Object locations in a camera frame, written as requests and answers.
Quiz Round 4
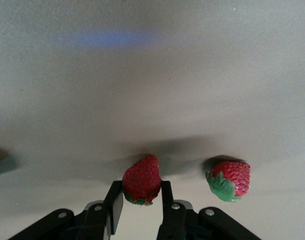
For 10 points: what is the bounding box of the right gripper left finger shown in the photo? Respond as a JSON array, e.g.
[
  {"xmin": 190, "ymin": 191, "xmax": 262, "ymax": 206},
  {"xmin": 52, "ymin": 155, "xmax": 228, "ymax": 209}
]
[{"xmin": 7, "ymin": 180, "xmax": 125, "ymax": 240}]

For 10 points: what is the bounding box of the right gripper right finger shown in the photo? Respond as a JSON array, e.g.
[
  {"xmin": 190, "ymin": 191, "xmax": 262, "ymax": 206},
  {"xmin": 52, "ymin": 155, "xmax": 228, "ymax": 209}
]
[{"xmin": 156, "ymin": 180, "xmax": 262, "ymax": 240}]

